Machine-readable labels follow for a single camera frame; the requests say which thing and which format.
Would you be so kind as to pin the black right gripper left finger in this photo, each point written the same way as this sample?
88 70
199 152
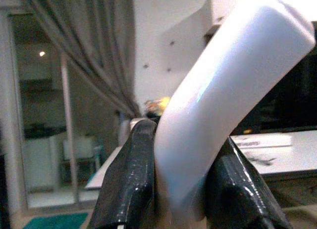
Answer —
128 179

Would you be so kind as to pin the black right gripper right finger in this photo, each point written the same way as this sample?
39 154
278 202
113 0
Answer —
242 196

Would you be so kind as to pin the teal floor mat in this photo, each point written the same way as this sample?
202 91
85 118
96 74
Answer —
58 221

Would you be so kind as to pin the white tv console table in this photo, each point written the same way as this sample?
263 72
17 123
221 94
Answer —
272 157

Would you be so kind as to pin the white book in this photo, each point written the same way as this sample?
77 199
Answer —
262 141

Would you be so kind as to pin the colourful toy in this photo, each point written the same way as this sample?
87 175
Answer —
158 104

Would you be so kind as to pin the glass sliding door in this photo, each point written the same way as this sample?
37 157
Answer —
47 115

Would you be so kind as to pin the black television screen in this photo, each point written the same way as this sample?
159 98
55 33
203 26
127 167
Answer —
284 90

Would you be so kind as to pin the grey curtain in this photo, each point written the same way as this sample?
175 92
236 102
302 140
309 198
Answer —
94 51

